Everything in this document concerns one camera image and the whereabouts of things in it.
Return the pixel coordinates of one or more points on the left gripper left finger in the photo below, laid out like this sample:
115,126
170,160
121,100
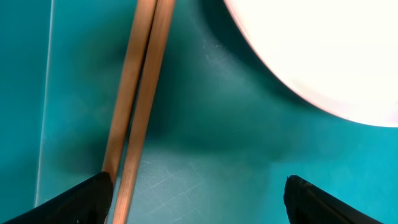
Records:
85,203

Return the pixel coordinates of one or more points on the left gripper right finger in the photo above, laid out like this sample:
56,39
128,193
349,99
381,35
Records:
307,204

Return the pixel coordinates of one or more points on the wooden chopstick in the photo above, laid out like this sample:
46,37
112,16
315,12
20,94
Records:
142,105
136,48

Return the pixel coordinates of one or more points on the white round plate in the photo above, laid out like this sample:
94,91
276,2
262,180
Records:
340,56

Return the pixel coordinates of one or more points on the teal plastic tray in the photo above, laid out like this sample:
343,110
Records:
224,134

